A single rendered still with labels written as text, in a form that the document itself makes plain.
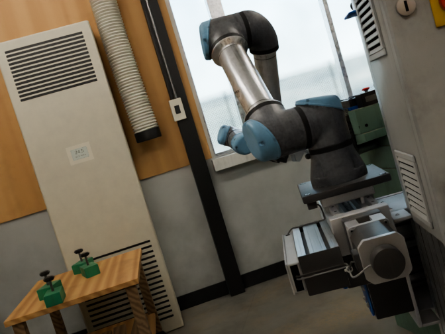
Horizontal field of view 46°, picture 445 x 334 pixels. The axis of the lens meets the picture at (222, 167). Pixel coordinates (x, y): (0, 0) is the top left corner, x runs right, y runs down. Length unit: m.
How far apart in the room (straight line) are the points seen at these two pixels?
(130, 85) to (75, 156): 0.52
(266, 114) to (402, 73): 0.56
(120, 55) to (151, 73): 0.26
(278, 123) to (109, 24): 1.95
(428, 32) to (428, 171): 0.21
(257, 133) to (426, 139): 0.55
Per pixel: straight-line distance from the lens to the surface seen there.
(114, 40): 3.12
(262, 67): 1.70
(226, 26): 1.60
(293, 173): 3.39
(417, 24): 0.86
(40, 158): 2.98
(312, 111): 1.35
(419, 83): 0.85
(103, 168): 2.95
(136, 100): 3.06
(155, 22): 3.24
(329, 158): 1.36
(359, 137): 1.96
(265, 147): 1.31
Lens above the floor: 1.05
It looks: 5 degrees down
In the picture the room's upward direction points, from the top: 17 degrees counter-clockwise
